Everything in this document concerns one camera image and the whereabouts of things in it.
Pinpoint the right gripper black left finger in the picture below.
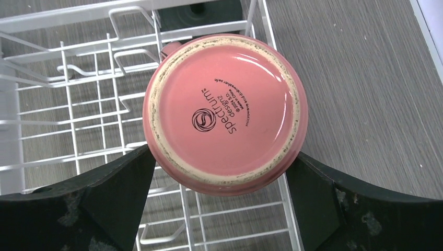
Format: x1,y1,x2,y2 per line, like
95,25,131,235
1,145,156,250

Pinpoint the pink ceramic mug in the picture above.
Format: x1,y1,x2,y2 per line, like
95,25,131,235
143,34,308,196

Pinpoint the white wire dish rack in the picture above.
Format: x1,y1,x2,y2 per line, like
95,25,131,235
1,1,302,250

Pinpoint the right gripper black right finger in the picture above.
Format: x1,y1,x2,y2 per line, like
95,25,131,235
286,153,442,250

